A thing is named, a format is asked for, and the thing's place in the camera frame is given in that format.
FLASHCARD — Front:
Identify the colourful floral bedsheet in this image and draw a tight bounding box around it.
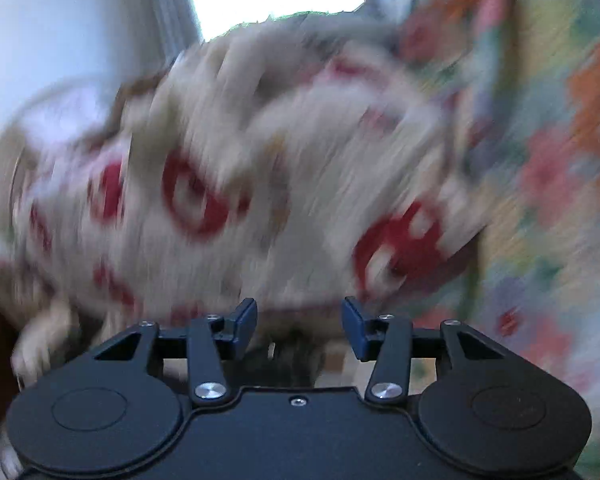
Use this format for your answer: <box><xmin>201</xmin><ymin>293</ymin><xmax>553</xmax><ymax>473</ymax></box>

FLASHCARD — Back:
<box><xmin>357</xmin><ymin>0</ymin><xmax>600</xmax><ymax>463</ymax></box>

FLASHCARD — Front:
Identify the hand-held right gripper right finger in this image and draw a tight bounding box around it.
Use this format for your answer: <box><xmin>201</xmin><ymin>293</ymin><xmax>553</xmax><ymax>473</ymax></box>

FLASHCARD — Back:
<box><xmin>342</xmin><ymin>296</ymin><xmax>507</xmax><ymax>407</ymax></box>

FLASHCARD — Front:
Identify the cream garment with red print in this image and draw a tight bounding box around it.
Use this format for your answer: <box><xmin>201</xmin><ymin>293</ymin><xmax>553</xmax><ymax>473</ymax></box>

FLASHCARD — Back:
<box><xmin>0</xmin><ymin>10</ymin><xmax>487</xmax><ymax>393</ymax></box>

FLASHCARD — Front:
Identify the pale grey curtain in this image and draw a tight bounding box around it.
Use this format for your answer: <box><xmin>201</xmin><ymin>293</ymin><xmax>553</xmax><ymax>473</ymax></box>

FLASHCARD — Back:
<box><xmin>147</xmin><ymin>0</ymin><xmax>206</xmax><ymax>63</ymax></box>

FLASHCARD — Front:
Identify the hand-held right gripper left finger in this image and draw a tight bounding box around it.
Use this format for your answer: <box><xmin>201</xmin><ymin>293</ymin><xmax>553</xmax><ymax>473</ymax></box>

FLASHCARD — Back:
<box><xmin>94</xmin><ymin>297</ymin><xmax>259</xmax><ymax>407</ymax></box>

